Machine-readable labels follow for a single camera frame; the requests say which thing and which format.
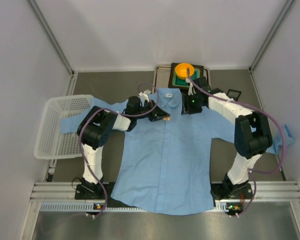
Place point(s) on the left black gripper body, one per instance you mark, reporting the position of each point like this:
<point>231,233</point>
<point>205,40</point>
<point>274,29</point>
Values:
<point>153,112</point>

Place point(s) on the silver metal tray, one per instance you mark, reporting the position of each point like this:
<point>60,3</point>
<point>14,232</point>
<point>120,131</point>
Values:
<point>162,74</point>

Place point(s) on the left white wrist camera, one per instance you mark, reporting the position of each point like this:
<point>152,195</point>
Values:
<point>145,96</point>

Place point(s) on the red orange brooch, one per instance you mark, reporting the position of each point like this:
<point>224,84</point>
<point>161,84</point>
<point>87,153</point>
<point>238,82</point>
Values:
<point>167,118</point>

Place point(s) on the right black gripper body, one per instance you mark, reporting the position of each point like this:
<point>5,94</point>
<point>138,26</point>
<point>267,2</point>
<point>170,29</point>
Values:
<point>189,106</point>

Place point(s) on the white slotted cable duct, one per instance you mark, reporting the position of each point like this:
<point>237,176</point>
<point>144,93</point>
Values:
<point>96,207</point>

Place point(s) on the black square plate stack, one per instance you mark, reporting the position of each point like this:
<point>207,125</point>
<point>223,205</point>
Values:
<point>173,65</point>

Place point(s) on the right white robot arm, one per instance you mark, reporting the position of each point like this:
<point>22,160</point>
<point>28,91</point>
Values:
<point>252,135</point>

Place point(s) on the orange plastic bowl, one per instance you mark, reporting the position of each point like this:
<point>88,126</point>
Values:
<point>184,70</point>

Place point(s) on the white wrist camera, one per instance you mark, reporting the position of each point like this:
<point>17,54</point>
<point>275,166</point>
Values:
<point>145,96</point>
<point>191,89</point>

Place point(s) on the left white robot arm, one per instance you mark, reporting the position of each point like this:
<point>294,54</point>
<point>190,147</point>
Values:
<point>95,129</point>

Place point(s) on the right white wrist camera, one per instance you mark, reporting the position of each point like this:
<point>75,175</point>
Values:
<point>191,89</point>

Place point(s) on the green square plate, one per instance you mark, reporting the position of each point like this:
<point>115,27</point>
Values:
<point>178,82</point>

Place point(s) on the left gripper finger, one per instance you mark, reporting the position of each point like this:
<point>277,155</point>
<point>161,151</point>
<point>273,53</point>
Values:
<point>158,112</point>
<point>156,118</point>

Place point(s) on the small black brooch box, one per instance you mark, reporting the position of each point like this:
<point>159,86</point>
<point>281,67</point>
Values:
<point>234,94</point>

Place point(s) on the light blue button shirt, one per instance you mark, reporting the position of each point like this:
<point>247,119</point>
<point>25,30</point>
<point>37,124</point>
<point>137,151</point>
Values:
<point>165,165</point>

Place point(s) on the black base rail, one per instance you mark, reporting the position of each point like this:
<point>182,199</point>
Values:
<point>90,193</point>

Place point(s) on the white plastic basket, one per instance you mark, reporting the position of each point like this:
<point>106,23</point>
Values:
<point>50,143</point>

